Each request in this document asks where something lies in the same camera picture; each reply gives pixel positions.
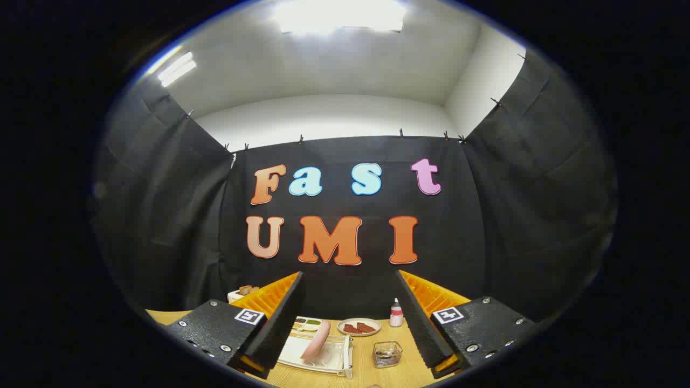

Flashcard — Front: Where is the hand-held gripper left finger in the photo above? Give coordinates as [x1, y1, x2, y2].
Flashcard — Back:
[164, 271, 304, 379]

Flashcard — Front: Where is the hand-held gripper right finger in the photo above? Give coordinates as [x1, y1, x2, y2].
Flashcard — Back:
[395, 269, 535, 379]

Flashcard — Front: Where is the pink plate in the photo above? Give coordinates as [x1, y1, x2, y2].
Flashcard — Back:
[300, 320, 332, 361]

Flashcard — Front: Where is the metal wire basket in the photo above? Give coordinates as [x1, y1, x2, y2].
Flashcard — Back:
[372, 341, 403, 369]

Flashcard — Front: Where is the white wire dish rack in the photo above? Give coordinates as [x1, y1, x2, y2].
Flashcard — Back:
[277, 330, 354, 379]

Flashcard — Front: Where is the beige round plate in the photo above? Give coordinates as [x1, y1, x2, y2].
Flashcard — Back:
[337, 318, 382, 337]

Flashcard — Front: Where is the black backdrop cloth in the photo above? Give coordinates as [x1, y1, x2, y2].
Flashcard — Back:
[89, 51, 618, 324]

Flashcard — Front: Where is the narrow ceiling light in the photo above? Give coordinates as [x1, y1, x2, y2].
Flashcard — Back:
[157, 51, 197, 88]

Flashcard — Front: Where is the large ceiling light panel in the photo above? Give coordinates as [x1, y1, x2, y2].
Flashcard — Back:
[275, 0, 406, 34]

